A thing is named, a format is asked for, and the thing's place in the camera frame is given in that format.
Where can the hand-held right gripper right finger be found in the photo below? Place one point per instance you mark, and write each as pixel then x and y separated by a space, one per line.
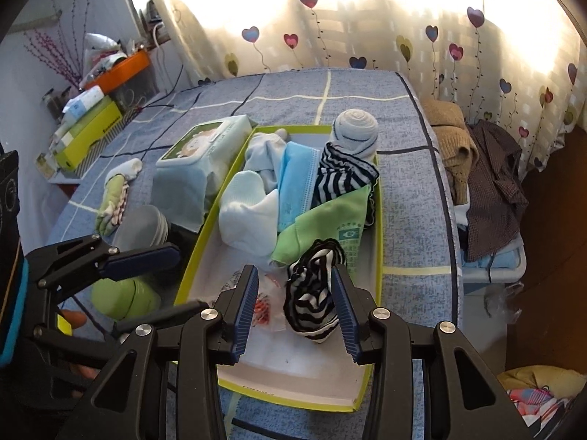
pixel 346 316

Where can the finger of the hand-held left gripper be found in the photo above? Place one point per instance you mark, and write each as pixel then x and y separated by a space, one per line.
pixel 160 316
pixel 137 261

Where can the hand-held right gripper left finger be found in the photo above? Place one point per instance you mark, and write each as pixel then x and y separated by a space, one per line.
pixel 243 311

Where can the pink item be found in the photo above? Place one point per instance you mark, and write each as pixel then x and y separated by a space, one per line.
pixel 266 307

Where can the balled black white striped sock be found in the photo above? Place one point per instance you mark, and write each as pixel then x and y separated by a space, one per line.
pixel 312 293

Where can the green-edged white shallow box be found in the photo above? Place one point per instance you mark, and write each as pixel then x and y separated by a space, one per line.
pixel 298 366

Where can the pale white sock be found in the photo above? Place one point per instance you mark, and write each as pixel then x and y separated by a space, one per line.
pixel 247 224

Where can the green cloth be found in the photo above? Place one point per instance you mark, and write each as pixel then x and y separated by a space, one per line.
pixel 321 229

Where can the blue face mask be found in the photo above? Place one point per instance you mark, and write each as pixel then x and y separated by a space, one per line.
pixel 293 183

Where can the person's left hand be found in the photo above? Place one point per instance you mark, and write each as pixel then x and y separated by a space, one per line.
pixel 75 320

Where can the clear round container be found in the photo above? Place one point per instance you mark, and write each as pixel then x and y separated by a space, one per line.
pixel 137 231

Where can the green square lid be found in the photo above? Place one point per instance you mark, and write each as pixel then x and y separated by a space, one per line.
pixel 121 298

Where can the green frilled sock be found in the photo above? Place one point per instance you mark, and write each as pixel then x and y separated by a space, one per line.
pixel 110 201

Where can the blue wet wipes pack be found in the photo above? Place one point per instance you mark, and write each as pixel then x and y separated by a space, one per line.
pixel 197 146

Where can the yellow-green box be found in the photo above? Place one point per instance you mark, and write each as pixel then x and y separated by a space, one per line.
pixel 87 135

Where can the pale green flat box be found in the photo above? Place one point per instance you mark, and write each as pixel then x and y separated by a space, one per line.
pixel 80 123

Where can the light blue folded cloth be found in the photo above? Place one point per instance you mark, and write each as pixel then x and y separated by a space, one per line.
pixel 495 263

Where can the white and blue pack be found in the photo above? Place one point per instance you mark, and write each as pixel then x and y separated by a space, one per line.
pixel 85 101

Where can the clear storage bin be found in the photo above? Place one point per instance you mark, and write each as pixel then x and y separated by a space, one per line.
pixel 137 87

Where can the dark glass jar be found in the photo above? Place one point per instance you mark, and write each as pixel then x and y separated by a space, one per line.
pixel 52 103

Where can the rolled white sock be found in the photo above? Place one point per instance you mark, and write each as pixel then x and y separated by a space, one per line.
pixel 355 128

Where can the dark checked shirt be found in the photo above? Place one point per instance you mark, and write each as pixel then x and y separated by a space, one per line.
pixel 495 192

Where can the orange tray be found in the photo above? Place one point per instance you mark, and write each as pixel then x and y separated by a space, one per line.
pixel 128 66

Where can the brown sweater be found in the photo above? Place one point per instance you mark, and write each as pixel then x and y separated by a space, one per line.
pixel 447 146

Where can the blue checked bed sheet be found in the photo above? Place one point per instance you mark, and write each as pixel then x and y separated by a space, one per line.
pixel 321 114

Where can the colourful striped cloth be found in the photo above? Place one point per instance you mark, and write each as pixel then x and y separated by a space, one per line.
pixel 532 401

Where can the yellow pillow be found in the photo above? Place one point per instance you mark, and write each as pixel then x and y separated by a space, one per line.
pixel 541 378

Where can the pink flower branches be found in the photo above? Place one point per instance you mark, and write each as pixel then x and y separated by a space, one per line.
pixel 59 62

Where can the white plastic bag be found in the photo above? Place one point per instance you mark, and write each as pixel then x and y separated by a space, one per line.
pixel 98 43

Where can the grey windowsill device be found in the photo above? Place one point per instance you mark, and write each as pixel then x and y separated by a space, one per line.
pixel 153 11

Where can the heart print curtain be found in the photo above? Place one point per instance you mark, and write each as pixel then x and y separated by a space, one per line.
pixel 390 32

